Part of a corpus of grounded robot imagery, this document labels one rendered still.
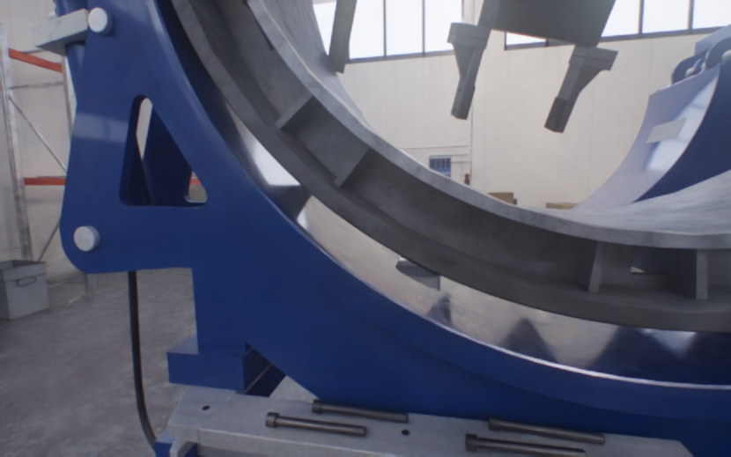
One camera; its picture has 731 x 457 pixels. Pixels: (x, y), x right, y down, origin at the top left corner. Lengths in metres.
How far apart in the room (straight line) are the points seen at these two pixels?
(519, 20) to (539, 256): 0.66
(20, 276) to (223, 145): 4.75
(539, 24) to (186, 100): 0.79
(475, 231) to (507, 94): 9.23
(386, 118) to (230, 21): 8.92
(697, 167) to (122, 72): 3.07
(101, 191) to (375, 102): 9.23
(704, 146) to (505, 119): 7.20
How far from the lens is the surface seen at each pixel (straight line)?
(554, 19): 0.49
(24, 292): 5.61
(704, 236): 0.94
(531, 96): 10.22
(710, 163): 3.17
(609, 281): 1.07
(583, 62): 0.53
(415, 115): 9.93
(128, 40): 1.20
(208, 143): 0.96
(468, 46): 0.46
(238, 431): 0.93
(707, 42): 3.95
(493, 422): 0.90
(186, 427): 0.99
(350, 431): 0.86
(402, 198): 0.96
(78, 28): 1.39
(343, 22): 1.58
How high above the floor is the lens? 1.38
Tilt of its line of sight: 7 degrees down
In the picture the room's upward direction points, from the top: 1 degrees counter-clockwise
